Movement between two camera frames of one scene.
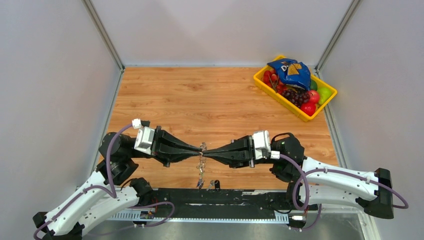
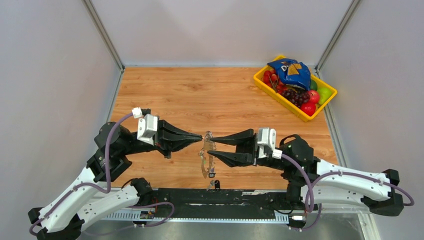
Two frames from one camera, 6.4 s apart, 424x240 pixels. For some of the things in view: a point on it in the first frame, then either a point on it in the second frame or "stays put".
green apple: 324,93 stays put
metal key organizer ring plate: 201,166 → 207,158
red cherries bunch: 271,79 stays put
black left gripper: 167,147 → 169,138
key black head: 217,184 stays put
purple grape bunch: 297,98 stays put
